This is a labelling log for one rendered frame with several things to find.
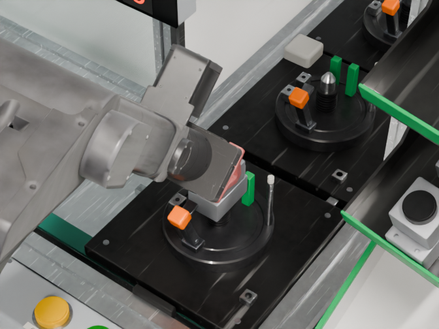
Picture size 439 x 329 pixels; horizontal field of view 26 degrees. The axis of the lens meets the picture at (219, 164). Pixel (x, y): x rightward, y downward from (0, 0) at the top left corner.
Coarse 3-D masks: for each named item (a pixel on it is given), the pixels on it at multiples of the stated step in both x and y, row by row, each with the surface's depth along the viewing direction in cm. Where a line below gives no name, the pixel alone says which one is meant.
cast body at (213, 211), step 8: (240, 176) 113; (240, 184) 114; (232, 192) 113; (240, 192) 115; (192, 200) 114; (200, 200) 113; (208, 200) 112; (224, 200) 112; (232, 200) 114; (200, 208) 114; (208, 208) 113; (216, 208) 112; (224, 208) 113; (208, 216) 114; (216, 216) 113
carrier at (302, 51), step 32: (288, 64) 142; (320, 64) 142; (352, 64) 131; (256, 96) 137; (288, 96) 132; (320, 96) 130; (352, 96) 134; (224, 128) 132; (256, 128) 133; (288, 128) 130; (320, 128) 130; (352, 128) 130; (384, 128) 133; (256, 160) 130; (288, 160) 128; (320, 160) 128; (352, 160) 128; (320, 192) 125; (352, 192) 124
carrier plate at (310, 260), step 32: (160, 192) 124; (288, 192) 124; (128, 224) 120; (160, 224) 120; (288, 224) 120; (320, 224) 120; (96, 256) 118; (128, 256) 117; (160, 256) 117; (288, 256) 117; (160, 288) 114; (192, 288) 114; (224, 288) 114; (256, 288) 114; (288, 288) 114; (192, 320) 112; (224, 320) 110; (256, 320) 110
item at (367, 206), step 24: (408, 144) 93; (432, 144) 93; (384, 168) 92; (408, 168) 92; (432, 168) 92; (360, 192) 91; (384, 192) 92; (360, 216) 92; (384, 216) 91; (384, 240) 88; (408, 264) 87; (432, 264) 88
